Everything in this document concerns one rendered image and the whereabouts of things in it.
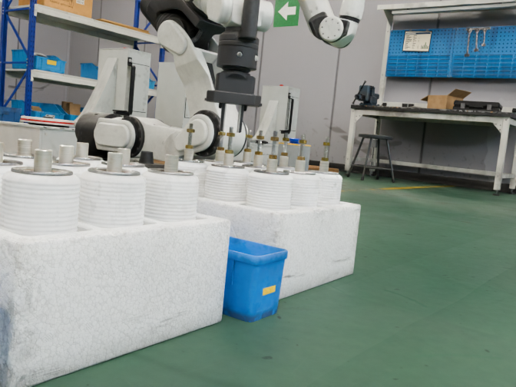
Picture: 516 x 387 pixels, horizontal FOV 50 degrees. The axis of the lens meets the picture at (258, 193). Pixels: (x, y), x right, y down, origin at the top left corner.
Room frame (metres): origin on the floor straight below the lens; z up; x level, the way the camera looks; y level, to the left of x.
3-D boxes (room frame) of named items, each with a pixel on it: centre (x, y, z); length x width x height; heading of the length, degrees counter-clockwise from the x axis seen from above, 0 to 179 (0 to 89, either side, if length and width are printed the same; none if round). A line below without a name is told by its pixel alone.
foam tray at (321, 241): (1.32, 0.01, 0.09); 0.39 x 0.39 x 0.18; 56
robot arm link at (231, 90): (1.22, 0.07, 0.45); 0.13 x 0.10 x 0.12; 98
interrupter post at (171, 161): (0.90, 0.15, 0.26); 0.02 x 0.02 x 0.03
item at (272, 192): (1.16, -0.02, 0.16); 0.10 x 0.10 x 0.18
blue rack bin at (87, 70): (6.80, 2.02, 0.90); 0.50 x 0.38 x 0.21; 52
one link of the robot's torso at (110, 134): (1.97, 0.46, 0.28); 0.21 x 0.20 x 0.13; 54
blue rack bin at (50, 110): (6.08, 2.51, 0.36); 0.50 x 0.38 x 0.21; 55
